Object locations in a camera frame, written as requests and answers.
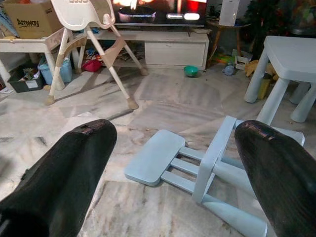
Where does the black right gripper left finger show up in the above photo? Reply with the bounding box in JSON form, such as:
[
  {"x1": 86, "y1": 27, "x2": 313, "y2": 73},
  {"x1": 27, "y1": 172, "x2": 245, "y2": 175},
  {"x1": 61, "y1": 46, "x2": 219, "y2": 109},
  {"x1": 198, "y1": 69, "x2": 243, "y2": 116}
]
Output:
[{"x1": 0, "y1": 118, "x2": 118, "y2": 237}]

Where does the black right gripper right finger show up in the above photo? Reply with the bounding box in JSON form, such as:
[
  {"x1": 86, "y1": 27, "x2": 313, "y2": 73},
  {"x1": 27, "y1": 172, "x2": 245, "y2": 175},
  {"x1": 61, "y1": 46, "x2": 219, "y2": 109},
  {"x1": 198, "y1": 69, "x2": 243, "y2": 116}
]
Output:
[{"x1": 234, "y1": 119, "x2": 316, "y2": 237}]

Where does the dark storage bin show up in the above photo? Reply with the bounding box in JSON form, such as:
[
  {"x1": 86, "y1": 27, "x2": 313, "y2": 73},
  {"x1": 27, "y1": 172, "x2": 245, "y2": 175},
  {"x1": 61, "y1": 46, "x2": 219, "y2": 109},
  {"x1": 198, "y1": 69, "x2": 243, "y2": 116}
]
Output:
[{"x1": 7, "y1": 63, "x2": 45, "y2": 93}]

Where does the light blue kids chair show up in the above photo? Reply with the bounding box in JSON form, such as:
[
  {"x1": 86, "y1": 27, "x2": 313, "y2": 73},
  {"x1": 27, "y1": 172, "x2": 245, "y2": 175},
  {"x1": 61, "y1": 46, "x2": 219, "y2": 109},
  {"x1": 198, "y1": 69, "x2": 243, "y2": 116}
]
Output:
[{"x1": 124, "y1": 115, "x2": 306, "y2": 237}]

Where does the light blue storage bin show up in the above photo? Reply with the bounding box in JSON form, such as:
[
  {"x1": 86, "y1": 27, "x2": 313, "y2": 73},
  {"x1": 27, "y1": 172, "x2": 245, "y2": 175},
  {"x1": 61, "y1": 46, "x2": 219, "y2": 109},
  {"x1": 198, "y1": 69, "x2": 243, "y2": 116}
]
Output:
[{"x1": 38, "y1": 58, "x2": 74, "y2": 85}]

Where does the yellow soft toy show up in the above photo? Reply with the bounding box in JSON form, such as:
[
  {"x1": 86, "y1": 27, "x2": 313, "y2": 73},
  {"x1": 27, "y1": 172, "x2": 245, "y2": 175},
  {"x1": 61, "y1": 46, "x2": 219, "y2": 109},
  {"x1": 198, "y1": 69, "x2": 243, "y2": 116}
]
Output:
[{"x1": 244, "y1": 60, "x2": 260, "y2": 78}]

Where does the red bag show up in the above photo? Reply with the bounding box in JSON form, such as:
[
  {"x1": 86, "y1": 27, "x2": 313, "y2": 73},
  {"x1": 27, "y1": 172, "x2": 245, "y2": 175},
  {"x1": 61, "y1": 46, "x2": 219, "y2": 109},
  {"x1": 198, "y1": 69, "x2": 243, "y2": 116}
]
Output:
[{"x1": 81, "y1": 60, "x2": 102, "y2": 72}]

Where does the blue grey cloth toy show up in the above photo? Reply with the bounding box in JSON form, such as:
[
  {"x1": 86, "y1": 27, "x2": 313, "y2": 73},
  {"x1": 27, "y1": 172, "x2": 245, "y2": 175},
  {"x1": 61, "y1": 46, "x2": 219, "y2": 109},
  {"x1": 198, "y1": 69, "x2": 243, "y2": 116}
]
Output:
[{"x1": 221, "y1": 64, "x2": 236, "y2": 76}]

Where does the small white crate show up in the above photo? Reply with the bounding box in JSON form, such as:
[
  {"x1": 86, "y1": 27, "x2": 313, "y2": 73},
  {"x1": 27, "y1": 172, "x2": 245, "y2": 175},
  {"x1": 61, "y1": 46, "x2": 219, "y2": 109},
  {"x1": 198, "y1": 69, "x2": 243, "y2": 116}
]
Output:
[{"x1": 234, "y1": 56, "x2": 252, "y2": 70}]

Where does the light blue kids table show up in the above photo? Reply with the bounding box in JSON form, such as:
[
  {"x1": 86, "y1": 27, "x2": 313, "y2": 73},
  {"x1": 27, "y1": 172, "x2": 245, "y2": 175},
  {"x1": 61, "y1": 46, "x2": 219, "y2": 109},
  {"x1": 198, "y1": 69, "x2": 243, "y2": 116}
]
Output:
[{"x1": 244, "y1": 36, "x2": 316, "y2": 125}]

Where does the green toy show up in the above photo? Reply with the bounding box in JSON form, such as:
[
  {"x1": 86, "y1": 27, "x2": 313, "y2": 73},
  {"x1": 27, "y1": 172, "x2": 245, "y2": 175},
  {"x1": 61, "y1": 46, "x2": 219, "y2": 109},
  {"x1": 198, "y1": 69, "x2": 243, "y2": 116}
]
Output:
[{"x1": 213, "y1": 54, "x2": 235, "y2": 65}]

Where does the white low table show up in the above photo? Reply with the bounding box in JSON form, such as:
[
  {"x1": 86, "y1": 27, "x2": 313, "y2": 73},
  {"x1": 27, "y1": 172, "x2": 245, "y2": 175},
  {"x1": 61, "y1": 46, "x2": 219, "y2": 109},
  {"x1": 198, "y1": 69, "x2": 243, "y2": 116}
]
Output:
[{"x1": 0, "y1": 27, "x2": 75, "y2": 92}]

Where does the green bowl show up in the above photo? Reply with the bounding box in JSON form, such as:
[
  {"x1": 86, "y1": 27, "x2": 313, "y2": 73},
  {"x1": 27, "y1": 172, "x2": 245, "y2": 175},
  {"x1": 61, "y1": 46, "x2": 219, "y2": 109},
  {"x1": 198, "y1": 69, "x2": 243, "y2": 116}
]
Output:
[{"x1": 183, "y1": 65, "x2": 199, "y2": 78}]

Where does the white TV console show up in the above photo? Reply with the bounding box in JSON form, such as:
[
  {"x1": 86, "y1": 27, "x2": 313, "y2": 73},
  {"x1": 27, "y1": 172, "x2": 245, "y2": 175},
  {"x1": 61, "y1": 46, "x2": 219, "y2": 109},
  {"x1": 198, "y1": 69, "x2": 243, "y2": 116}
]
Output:
[{"x1": 79, "y1": 29, "x2": 210, "y2": 70}]

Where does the round wooden side table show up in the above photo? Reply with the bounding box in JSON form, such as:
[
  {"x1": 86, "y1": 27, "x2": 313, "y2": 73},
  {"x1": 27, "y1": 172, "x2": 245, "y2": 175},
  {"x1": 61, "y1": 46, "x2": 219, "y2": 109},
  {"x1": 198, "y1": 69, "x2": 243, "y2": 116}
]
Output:
[{"x1": 206, "y1": 19, "x2": 251, "y2": 67}]

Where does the dark green decorated tree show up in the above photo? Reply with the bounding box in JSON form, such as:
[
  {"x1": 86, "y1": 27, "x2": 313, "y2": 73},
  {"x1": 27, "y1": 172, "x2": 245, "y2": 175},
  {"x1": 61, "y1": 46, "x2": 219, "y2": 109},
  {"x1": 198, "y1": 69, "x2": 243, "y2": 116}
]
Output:
[{"x1": 245, "y1": 0, "x2": 316, "y2": 37}]

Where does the white baby high chair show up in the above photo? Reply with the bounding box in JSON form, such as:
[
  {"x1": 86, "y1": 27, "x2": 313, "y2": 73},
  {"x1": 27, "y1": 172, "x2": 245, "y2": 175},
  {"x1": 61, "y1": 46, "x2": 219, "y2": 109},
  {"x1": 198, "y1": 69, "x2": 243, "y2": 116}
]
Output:
[{"x1": 45, "y1": 0, "x2": 149, "y2": 110}]

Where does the brown Amway cardboard box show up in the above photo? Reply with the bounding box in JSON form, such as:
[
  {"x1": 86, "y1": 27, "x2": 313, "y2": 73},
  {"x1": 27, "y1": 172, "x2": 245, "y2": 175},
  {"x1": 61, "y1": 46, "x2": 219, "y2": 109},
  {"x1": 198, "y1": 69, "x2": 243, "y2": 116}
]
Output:
[{"x1": 2, "y1": 0, "x2": 64, "y2": 40}]

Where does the white box appliance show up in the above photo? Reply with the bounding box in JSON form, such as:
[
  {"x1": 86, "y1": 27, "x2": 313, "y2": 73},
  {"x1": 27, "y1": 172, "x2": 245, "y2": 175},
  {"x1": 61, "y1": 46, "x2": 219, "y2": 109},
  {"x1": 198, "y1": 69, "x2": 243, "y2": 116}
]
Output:
[{"x1": 218, "y1": 0, "x2": 239, "y2": 27}]

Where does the flat screen television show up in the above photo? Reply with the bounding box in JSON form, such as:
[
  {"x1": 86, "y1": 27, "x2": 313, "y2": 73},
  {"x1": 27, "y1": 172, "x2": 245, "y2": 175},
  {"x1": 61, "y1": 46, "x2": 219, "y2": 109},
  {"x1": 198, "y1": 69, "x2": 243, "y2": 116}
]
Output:
[{"x1": 110, "y1": 0, "x2": 208, "y2": 27}]

